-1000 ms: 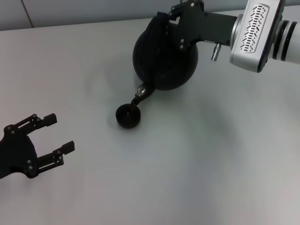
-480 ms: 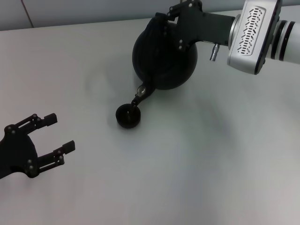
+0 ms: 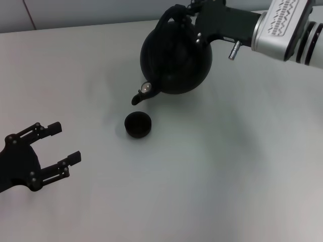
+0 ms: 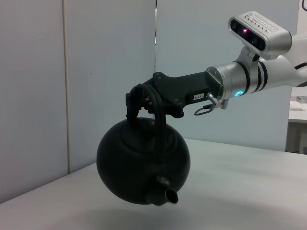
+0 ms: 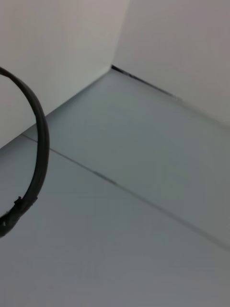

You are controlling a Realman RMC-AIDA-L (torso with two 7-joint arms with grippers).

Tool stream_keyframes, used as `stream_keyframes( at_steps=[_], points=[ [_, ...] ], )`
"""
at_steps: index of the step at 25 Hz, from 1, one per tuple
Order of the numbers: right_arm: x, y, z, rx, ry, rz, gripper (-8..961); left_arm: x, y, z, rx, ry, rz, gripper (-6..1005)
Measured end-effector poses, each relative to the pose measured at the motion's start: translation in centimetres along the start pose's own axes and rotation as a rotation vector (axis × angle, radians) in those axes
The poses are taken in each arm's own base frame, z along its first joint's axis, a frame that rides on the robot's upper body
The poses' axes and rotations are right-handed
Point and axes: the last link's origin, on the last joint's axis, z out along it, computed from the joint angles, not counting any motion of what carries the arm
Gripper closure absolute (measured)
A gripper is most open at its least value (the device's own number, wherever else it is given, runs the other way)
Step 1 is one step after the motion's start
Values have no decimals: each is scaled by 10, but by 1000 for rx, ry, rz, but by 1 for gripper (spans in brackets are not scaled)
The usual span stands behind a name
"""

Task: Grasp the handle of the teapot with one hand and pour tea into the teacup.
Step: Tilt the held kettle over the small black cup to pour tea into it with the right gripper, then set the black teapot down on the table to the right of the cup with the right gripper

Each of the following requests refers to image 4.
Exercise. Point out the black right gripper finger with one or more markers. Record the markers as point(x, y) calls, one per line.
point(133, 105)
point(149, 98)

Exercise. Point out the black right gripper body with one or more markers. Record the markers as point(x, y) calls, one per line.
point(187, 91)

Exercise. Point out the black round teapot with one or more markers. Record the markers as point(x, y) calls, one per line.
point(144, 165)

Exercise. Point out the small box on background table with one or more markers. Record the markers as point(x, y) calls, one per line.
point(301, 99)

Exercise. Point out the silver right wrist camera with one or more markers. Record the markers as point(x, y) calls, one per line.
point(260, 32)

